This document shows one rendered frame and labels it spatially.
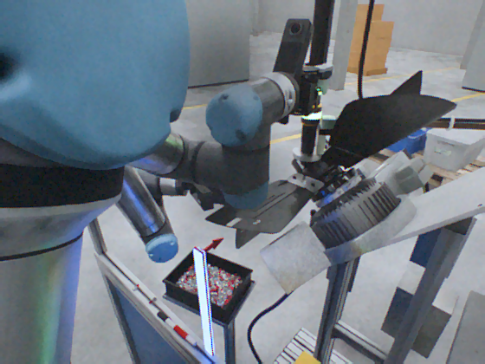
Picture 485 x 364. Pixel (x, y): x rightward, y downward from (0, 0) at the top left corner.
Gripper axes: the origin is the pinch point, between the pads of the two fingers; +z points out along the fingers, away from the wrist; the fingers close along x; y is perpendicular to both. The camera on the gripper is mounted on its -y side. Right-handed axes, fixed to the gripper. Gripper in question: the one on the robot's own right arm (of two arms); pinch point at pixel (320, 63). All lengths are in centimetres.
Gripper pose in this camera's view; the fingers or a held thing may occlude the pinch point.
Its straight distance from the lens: 71.4
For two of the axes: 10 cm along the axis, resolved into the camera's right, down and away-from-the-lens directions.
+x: 8.5, 2.8, -4.6
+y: 0.0, 8.5, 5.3
